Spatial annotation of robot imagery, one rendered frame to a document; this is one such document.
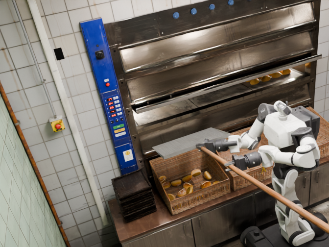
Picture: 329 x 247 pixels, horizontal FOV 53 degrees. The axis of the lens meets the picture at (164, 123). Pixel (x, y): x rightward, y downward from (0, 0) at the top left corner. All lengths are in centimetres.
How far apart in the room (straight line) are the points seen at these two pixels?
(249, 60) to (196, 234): 160
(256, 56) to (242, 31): 28
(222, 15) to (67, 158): 174
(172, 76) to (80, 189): 128
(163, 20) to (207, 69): 58
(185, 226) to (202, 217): 17
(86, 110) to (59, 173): 60
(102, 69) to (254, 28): 135
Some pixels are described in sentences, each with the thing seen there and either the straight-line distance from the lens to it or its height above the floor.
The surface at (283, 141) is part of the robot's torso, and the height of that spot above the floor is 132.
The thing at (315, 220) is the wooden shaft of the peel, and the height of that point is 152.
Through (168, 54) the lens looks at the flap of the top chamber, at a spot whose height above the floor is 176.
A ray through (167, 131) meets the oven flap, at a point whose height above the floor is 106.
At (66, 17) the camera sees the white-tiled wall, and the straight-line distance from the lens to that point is 252.
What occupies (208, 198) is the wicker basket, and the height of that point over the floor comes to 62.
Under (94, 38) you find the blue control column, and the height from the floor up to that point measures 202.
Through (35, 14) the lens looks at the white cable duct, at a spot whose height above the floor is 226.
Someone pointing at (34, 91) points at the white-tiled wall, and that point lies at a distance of 264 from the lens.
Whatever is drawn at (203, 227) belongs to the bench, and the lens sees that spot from 301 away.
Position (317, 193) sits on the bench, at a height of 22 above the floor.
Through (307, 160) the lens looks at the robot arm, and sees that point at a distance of 193.
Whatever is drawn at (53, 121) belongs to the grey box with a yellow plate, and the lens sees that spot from 265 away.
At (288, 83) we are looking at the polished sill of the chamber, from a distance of 345.
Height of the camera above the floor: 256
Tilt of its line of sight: 29 degrees down
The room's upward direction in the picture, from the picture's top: 10 degrees counter-clockwise
